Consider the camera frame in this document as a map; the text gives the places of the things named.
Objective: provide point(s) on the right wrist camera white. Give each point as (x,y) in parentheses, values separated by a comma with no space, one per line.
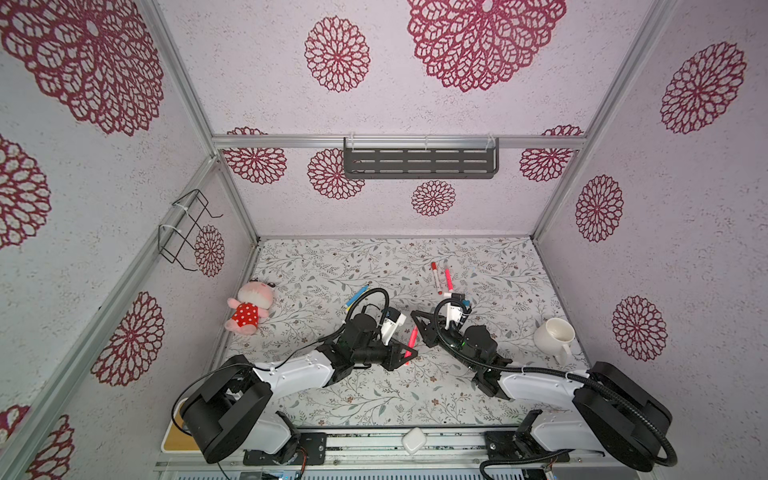
(457,311)

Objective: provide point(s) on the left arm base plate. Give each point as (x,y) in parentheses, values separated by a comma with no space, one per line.
(307,449)

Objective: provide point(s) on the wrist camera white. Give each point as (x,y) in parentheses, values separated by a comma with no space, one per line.
(457,311)
(393,319)

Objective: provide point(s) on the black wire wall rack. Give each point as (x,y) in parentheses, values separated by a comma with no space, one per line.
(193,242)

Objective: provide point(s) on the blue highlighter pen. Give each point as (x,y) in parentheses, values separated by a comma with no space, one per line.
(356,296)

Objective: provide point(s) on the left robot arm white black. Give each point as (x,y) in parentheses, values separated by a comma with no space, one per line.
(236,406)

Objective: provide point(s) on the pink plush toy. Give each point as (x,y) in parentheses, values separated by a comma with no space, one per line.
(250,306)

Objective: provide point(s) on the pink highlighter pen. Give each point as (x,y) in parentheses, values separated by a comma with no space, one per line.
(412,342)
(449,281)

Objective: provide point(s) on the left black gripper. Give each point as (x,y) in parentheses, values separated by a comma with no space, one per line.
(393,354)

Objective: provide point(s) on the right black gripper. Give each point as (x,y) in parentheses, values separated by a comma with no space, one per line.
(423,331)

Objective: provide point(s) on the white ceramic mug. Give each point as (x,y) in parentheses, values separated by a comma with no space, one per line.
(554,337)

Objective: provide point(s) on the dark grey wall shelf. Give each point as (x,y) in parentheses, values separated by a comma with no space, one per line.
(425,163)

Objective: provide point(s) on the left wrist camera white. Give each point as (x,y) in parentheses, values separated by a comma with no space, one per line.
(393,319)

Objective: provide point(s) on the wooden tray with white rim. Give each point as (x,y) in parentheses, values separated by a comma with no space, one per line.
(177,442)

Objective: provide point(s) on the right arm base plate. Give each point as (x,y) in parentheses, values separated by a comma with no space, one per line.
(518,445)

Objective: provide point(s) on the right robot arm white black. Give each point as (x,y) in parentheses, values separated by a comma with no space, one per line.
(600,410)

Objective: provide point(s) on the white whiteboard marker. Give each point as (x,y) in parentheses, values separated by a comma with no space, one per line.
(436,278)

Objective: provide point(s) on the white plastic clip on rail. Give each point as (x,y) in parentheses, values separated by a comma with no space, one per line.
(414,440)

